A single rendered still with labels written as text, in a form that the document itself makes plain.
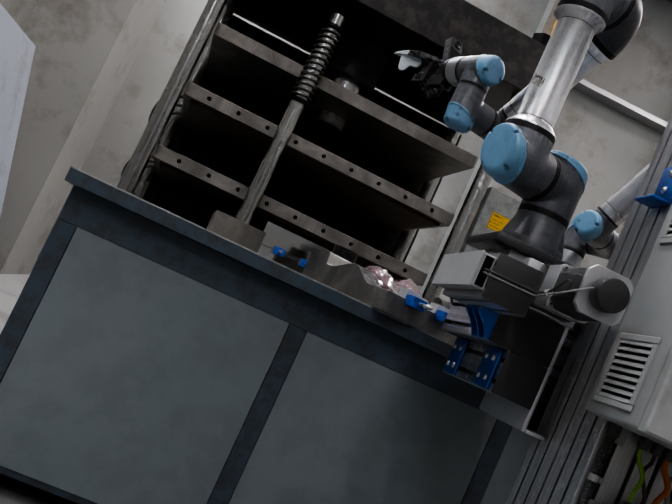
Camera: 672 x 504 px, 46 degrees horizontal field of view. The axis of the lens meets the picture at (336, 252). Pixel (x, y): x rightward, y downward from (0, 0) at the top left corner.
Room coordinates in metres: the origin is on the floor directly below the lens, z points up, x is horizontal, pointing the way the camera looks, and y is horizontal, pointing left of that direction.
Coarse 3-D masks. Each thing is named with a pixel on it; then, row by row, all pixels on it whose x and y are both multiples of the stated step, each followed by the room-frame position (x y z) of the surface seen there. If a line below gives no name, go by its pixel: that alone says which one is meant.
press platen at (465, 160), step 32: (224, 32) 2.84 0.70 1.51; (224, 64) 3.19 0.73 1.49; (256, 64) 2.98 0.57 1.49; (288, 64) 2.89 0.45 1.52; (256, 96) 3.48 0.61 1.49; (320, 96) 3.01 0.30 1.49; (352, 96) 2.94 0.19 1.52; (320, 128) 3.53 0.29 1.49; (352, 128) 3.27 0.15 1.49; (384, 128) 3.05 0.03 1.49; (416, 128) 2.99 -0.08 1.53; (384, 160) 3.57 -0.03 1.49; (416, 160) 3.31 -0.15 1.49; (448, 160) 3.09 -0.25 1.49
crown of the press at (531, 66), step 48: (240, 0) 3.33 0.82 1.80; (288, 0) 3.08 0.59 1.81; (336, 0) 2.87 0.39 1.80; (384, 0) 2.80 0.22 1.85; (432, 0) 2.83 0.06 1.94; (336, 48) 3.17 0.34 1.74; (384, 48) 3.12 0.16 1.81; (432, 48) 2.90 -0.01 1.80; (480, 48) 2.87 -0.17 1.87; (528, 48) 2.90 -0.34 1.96
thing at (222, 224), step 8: (216, 216) 2.19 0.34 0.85; (224, 216) 2.19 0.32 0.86; (208, 224) 2.33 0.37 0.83; (216, 224) 2.19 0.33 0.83; (224, 224) 2.19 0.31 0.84; (232, 224) 2.20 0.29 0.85; (240, 224) 2.20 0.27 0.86; (248, 224) 2.21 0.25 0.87; (216, 232) 2.19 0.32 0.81; (224, 232) 2.20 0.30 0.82; (232, 232) 2.20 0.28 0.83; (240, 232) 2.20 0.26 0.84; (248, 232) 2.21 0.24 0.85; (256, 232) 2.21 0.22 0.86; (264, 232) 2.21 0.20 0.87; (232, 240) 2.20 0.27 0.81; (240, 240) 2.21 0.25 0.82; (248, 240) 2.21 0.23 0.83; (256, 240) 2.21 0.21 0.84; (248, 248) 2.21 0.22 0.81; (256, 248) 2.21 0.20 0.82
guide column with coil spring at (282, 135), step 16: (336, 16) 2.83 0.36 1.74; (320, 48) 2.83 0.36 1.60; (304, 80) 2.83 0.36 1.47; (288, 112) 2.83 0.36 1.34; (288, 128) 2.83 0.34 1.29; (272, 144) 2.84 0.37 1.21; (272, 160) 2.83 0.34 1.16; (256, 176) 2.84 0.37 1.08; (256, 192) 2.83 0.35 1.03; (240, 208) 2.84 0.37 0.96; (256, 208) 2.86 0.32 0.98
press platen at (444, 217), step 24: (192, 96) 2.81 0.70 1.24; (216, 96) 2.83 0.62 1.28; (240, 120) 2.85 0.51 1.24; (264, 120) 2.86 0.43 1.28; (288, 144) 2.88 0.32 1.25; (312, 144) 2.90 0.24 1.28; (336, 168) 2.92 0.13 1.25; (360, 168) 2.94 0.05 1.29; (384, 192) 2.96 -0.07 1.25; (408, 192) 2.97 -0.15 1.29; (432, 216) 2.99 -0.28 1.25
